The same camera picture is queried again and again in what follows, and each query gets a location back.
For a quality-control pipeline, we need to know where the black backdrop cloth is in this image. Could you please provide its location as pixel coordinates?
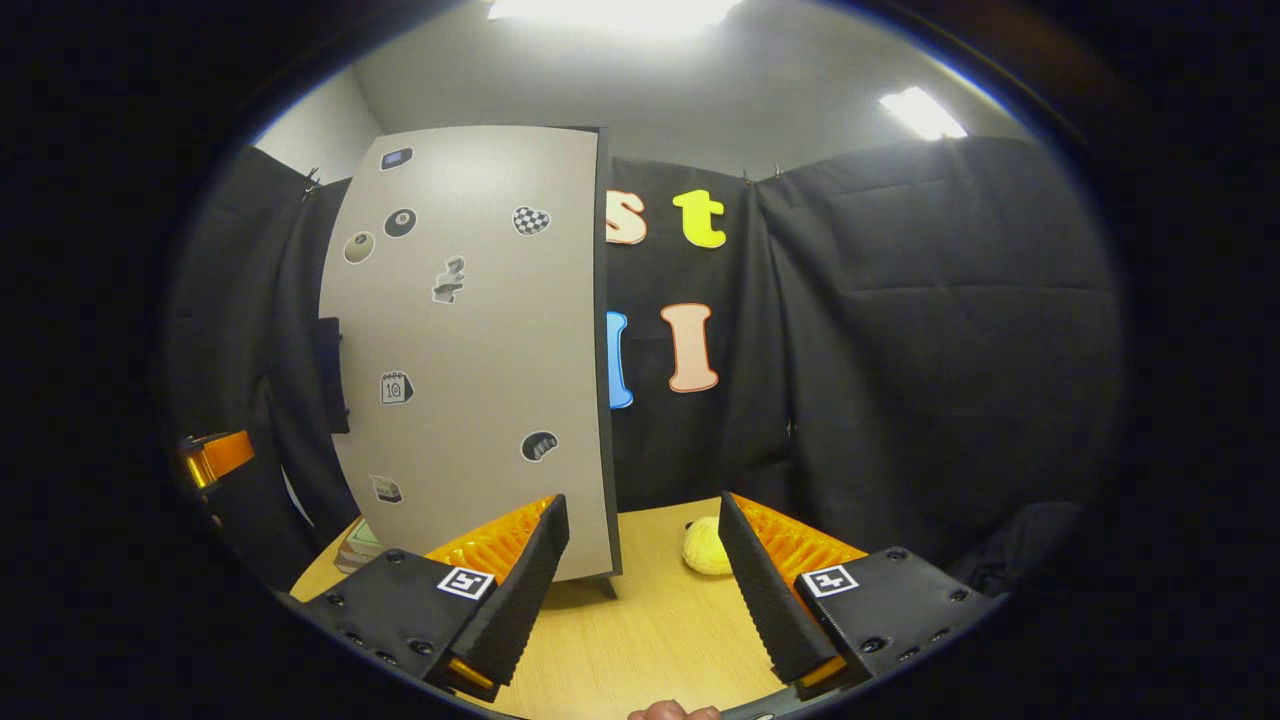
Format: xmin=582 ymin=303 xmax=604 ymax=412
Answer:
xmin=165 ymin=135 xmax=1123 ymax=591

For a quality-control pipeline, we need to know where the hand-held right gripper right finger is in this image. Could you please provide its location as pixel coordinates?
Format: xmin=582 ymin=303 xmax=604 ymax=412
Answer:
xmin=718 ymin=490 xmax=1001 ymax=701

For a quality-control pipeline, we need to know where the white cabinet door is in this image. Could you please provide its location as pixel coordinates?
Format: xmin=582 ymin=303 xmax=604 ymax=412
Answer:
xmin=318 ymin=125 xmax=613 ymax=583

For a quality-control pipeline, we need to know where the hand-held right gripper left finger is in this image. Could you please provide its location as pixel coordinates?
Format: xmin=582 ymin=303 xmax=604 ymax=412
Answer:
xmin=285 ymin=493 xmax=571 ymax=701

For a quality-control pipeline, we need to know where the long ceiling light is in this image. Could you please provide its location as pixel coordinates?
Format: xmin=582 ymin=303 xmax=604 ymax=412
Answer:
xmin=488 ymin=0 xmax=743 ymax=36

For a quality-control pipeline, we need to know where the small ceiling light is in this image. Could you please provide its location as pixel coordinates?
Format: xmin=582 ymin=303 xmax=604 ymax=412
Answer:
xmin=880 ymin=86 xmax=969 ymax=142

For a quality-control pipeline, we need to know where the yellow bumpy ball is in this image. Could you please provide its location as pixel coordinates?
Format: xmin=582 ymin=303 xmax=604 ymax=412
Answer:
xmin=682 ymin=516 xmax=736 ymax=577

